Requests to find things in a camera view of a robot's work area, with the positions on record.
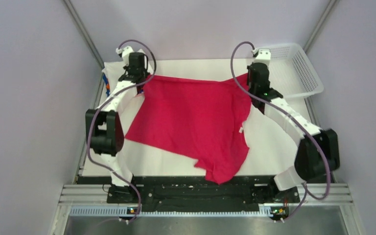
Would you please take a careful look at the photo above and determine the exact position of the red t shirt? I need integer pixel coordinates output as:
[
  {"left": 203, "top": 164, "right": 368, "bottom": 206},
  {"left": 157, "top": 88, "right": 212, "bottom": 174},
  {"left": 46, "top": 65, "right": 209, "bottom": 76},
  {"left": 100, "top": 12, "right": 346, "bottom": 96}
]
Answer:
[{"left": 126, "top": 74, "right": 251, "bottom": 184}]

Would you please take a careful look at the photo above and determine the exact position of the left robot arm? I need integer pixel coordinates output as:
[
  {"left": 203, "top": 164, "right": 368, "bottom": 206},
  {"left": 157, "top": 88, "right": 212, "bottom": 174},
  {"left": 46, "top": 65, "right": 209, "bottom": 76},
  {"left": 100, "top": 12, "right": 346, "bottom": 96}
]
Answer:
[{"left": 85, "top": 46, "right": 151, "bottom": 203}]

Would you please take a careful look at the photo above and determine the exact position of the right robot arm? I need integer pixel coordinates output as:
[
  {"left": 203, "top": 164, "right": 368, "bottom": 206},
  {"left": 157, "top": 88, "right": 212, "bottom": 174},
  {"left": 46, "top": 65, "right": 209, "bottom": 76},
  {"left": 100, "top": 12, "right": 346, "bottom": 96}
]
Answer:
[{"left": 247, "top": 48, "right": 340, "bottom": 202}]

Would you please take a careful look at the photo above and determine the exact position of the white folded t shirt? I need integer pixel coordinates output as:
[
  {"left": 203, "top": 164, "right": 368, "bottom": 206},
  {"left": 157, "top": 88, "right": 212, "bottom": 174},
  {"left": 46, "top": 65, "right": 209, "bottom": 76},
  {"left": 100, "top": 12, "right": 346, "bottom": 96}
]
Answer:
[{"left": 103, "top": 48, "right": 155, "bottom": 94}]

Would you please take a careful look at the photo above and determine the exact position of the white plastic basket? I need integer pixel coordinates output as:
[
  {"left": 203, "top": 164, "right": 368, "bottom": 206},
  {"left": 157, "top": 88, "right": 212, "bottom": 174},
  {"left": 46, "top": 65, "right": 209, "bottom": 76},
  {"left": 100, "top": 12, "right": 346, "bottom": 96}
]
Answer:
[{"left": 253, "top": 43, "right": 324, "bottom": 100}]

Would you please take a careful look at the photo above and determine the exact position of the blue floral folded t shirt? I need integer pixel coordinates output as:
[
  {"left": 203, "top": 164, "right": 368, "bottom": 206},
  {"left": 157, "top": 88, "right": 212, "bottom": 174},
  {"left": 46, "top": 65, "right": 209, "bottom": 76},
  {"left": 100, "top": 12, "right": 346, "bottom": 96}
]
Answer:
[{"left": 102, "top": 73, "right": 110, "bottom": 97}]

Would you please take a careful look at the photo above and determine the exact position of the left aluminium frame post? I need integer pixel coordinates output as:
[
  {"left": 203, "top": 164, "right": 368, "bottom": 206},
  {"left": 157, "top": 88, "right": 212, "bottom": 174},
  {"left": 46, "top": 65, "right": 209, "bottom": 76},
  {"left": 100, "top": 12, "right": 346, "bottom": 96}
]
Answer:
[{"left": 61, "top": 0, "right": 104, "bottom": 69}]

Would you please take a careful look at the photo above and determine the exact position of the aluminium frame post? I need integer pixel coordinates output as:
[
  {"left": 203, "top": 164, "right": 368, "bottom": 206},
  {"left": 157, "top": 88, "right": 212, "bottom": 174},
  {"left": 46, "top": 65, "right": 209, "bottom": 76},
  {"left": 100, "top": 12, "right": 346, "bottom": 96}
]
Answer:
[
  {"left": 61, "top": 0, "right": 104, "bottom": 69},
  {"left": 303, "top": 0, "right": 339, "bottom": 54}
]

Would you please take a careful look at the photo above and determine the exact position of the right aluminium frame post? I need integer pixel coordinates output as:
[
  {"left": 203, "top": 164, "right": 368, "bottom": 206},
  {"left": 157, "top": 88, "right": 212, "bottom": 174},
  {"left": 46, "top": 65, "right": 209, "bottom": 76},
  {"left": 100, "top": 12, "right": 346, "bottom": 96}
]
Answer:
[{"left": 303, "top": 0, "right": 339, "bottom": 54}]

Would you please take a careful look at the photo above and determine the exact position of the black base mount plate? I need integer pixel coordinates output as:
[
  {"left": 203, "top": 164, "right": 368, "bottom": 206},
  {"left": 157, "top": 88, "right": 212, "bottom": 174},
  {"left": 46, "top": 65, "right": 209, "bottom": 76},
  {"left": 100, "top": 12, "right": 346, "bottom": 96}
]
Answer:
[{"left": 77, "top": 176, "right": 300, "bottom": 212}]

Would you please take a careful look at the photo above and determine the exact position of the white slotted cable duct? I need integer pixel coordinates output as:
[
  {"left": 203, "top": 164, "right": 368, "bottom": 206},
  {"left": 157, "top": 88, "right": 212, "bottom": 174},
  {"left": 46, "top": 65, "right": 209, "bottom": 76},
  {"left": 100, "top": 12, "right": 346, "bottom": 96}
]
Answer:
[{"left": 69, "top": 206, "right": 273, "bottom": 217}]

